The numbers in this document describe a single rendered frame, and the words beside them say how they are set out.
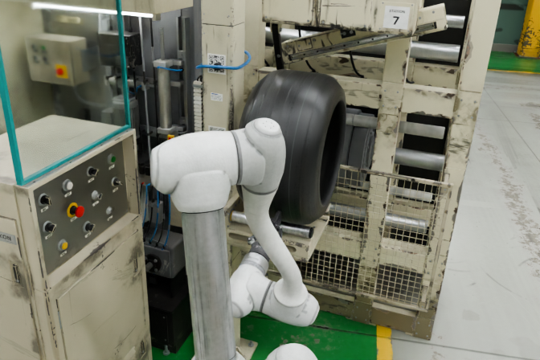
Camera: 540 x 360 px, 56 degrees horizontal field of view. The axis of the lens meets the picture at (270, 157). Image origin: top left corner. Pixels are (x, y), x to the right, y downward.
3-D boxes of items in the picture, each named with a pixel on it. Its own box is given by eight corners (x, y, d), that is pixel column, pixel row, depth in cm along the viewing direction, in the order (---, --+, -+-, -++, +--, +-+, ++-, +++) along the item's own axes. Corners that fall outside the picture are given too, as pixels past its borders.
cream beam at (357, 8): (260, 22, 207) (261, -15, 201) (280, 15, 229) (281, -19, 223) (412, 37, 189) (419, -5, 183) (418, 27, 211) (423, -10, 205)
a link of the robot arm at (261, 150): (272, 160, 136) (223, 165, 132) (282, 104, 124) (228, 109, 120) (288, 194, 127) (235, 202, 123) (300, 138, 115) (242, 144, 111)
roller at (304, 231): (227, 219, 207) (230, 209, 208) (231, 221, 211) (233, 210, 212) (309, 238, 196) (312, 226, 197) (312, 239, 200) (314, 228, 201)
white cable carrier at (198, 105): (195, 189, 219) (193, 80, 200) (201, 184, 223) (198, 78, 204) (205, 190, 217) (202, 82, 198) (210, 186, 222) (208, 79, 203)
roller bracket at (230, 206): (218, 231, 207) (218, 210, 203) (255, 190, 241) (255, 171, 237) (227, 233, 206) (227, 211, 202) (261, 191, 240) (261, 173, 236)
